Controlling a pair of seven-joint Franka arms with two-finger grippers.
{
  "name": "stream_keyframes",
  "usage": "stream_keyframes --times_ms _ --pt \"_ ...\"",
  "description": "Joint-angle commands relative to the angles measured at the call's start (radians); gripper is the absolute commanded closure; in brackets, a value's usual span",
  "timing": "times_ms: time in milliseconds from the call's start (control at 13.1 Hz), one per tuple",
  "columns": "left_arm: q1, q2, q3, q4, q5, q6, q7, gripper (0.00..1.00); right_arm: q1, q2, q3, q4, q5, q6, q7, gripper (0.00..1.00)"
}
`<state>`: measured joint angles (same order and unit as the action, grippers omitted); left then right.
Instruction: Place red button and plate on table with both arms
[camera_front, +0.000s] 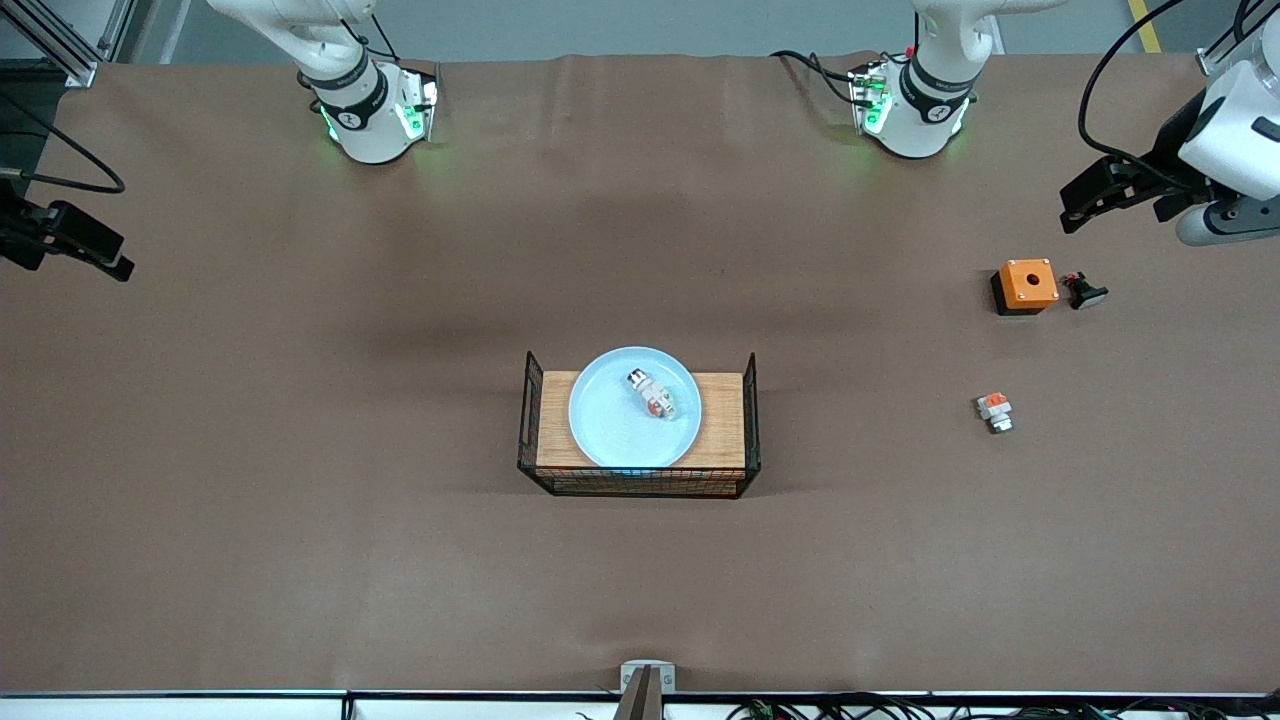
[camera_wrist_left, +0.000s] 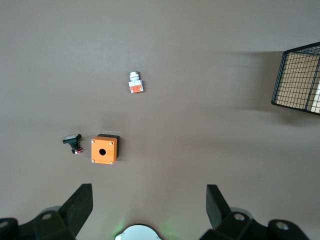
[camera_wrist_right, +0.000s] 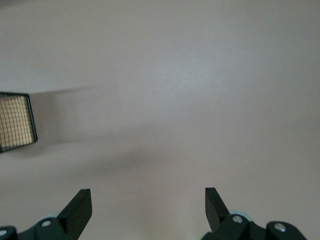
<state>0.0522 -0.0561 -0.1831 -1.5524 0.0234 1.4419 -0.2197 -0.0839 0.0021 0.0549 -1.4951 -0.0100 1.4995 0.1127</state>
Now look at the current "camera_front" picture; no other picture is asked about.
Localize wire rack with wooden board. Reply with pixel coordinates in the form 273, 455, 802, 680
517, 350, 762, 500

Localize black push button head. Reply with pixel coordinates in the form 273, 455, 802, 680
1060, 271, 1110, 311

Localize brown table cover sheet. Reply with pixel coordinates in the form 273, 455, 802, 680
0, 50, 1280, 696

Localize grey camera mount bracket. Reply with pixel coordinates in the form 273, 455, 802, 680
612, 660, 677, 720

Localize thin aluminium frame profile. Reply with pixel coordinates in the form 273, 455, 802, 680
97, 0, 138, 63

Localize light blue round plate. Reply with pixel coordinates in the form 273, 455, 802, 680
568, 346, 703, 471

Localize slanted aluminium frame profile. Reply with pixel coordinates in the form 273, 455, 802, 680
0, 0, 101, 89

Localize tangled black cables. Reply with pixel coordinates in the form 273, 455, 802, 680
575, 693, 1280, 720

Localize black right arm base cable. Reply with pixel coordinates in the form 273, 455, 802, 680
340, 15, 403, 65

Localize white orange push button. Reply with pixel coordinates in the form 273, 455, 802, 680
627, 369, 680, 421

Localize aluminium frame profile with foot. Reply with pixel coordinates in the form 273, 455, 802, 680
1197, 0, 1280, 77

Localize black left arm base cable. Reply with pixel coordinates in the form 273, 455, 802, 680
770, 50, 863, 107

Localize orange button box with hole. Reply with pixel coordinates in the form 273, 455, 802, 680
990, 258, 1060, 317

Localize white table edge rail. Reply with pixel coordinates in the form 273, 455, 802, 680
0, 690, 1280, 720

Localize black arm base cable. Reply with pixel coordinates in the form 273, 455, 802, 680
770, 50, 863, 107
340, 15, 403, 65

